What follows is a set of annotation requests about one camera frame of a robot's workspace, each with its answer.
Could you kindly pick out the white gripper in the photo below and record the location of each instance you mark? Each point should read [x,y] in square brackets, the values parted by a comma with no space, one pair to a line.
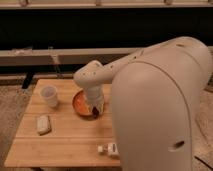
[95,98]

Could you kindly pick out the dark red pepper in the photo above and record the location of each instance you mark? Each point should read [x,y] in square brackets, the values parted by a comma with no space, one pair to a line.
[95,112]

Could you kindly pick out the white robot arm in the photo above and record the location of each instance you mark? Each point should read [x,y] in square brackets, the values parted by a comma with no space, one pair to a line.
[155,92]

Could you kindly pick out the orange ceramic bowl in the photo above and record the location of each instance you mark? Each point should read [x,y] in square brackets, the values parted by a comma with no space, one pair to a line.
[80,106]

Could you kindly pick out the white plastic bottle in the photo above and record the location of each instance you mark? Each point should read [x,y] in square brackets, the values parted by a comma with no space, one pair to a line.
[110,149]

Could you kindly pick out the clear plastic cup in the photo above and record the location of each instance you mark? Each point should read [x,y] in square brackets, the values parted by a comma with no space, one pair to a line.
[49,95]

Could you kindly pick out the wooden table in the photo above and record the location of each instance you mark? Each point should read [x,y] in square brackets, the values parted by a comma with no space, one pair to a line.
[72,141]

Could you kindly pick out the beige sponge block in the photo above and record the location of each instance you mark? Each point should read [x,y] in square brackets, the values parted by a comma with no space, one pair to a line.
[43,125]

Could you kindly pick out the long grey bench rail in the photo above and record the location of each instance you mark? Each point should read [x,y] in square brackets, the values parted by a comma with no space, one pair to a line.
[29,57]

